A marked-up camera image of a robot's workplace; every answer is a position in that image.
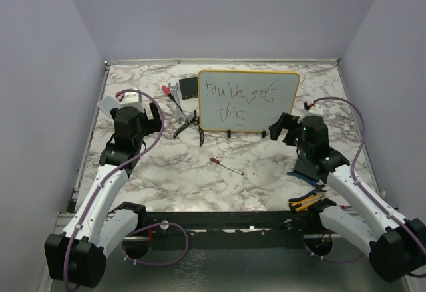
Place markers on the white marker pen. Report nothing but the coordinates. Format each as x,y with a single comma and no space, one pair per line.
220,163

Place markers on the red handled screwdriver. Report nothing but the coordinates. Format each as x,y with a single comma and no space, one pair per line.
168,93

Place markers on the yellow black stripper tool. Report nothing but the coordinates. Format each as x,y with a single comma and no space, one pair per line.
304,202

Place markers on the yellow framed whiteboard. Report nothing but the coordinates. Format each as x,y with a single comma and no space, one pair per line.
244,101

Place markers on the blue handled cutters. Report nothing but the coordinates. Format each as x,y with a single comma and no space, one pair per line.
312,182

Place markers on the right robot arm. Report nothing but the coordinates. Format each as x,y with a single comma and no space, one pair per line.
394,245

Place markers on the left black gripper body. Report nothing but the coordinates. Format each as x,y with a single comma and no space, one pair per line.
150,126

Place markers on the black flat box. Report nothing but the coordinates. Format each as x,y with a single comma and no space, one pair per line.
310,170

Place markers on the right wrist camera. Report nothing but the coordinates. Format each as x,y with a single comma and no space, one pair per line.
312,109

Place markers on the white square device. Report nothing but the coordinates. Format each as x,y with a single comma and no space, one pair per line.
107,104

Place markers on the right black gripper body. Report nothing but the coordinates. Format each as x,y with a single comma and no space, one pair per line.
290,122

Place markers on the black handled pliers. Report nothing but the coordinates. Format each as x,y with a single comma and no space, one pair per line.
193,121

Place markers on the black network switch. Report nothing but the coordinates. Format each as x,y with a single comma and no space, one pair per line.
189,88

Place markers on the black base frame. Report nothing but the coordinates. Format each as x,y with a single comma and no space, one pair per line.
236,230

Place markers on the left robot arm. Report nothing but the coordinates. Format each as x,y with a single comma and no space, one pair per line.
78,255

